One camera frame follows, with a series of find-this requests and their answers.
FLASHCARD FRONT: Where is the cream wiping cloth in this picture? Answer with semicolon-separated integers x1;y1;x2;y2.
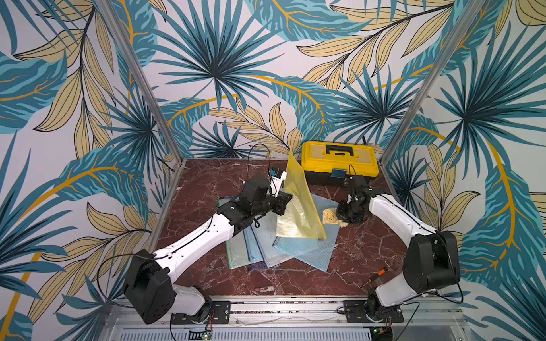
322;208;348;228

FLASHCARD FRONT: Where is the yellow mesh document bag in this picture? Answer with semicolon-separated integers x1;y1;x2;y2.
276;151;326;240

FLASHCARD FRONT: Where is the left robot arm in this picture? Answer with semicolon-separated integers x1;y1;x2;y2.
124;191;292;324

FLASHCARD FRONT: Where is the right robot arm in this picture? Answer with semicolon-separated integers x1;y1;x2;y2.
336;193;461;308

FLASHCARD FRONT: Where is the white blue-edged mesh document bag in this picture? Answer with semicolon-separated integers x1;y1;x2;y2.
250;212;293;268

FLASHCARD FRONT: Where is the light blue mesh document bag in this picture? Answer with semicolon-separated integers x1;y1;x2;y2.
243;227;263;263

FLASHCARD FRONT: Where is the green-edged mesh document bag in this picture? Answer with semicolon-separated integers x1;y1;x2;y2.
215;195;253;270

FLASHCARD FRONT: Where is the yellow black toolbox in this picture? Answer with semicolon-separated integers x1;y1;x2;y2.
301;141;380;186

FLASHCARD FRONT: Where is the orange screwdriver right side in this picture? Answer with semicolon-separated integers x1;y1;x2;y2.
361;267;389;288

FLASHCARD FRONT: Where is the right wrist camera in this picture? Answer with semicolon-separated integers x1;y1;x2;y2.
345;175;368;196

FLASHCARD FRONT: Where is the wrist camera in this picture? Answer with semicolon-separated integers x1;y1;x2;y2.
345;175;368;196
242;167;287;203

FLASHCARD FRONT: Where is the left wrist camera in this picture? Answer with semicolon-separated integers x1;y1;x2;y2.
242;167;287;203

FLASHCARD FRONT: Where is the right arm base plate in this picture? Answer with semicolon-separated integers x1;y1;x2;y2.
342;300;405;324

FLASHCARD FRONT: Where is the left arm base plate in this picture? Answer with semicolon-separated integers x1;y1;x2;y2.
171;301;232;325

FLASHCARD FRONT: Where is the aluminium front rail frame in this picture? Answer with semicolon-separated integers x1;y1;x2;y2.
98;296;473;340

